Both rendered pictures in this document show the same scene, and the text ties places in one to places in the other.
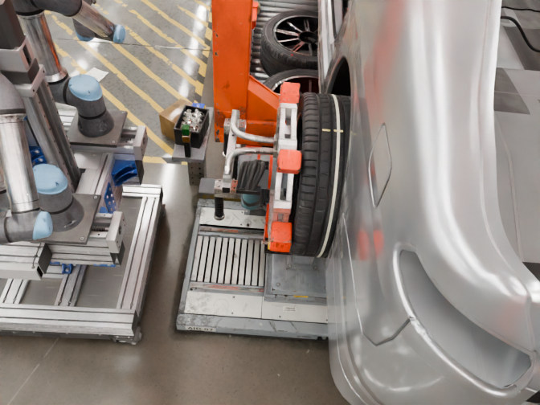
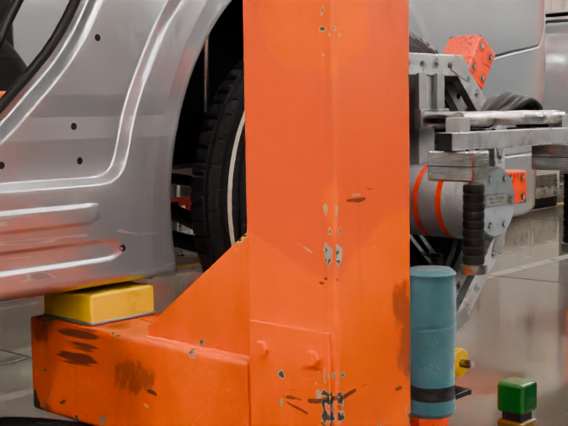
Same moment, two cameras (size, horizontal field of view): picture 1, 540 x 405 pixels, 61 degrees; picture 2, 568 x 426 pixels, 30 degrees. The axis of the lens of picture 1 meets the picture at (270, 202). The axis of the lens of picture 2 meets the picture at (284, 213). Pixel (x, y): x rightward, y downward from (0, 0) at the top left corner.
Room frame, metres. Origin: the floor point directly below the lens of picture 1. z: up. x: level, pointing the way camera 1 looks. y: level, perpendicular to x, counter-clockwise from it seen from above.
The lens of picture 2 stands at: (2.85, 1.23, 1.02)
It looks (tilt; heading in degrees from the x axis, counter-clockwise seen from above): 6 degrees down; 226
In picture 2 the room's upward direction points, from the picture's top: 1 degrees counter-clockwise
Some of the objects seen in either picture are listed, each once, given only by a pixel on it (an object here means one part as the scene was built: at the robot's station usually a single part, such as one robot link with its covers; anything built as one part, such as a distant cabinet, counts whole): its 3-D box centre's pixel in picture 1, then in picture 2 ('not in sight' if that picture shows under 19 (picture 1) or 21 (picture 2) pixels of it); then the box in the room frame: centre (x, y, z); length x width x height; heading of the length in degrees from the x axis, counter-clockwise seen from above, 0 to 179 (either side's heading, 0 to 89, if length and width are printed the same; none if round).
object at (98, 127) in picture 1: (93, 116); not in sight; (1.45, 0.80, 0.87); 0.15 x 0.15 x 0.10
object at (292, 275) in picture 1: (304, 247); not in sight; (1.29, -0.20, 0.32); 0.40 x 0.30 x 0.28; 3
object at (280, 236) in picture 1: (280, 236); (501, 187); (0.96, -0.05, 0.85); 0.09 x 0.08 x 0.07; 3
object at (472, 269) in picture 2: (227, 143); (473, 226); (1.43, 0.21, 0.83); 0.04 x 0.04 x 0.16
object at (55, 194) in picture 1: (47, 186); not in sight; (0.95, 0.76, 0.98); 0.13 x 0.12 x 0.14; 109
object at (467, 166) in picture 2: (235, 126); (458, 164); (1.43, 0.18, 0.93); 0.09 x 0.05 x 0.05; 93
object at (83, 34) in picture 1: (87, 26); not in sight; (1.73, 0.87, 1.12); 0.11 x 0.08 x 0.11; 80
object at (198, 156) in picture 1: (194, 132); not in sight; (1.88, 0.47, 0.44); 0.43 x 0.17 x 0.03; 3
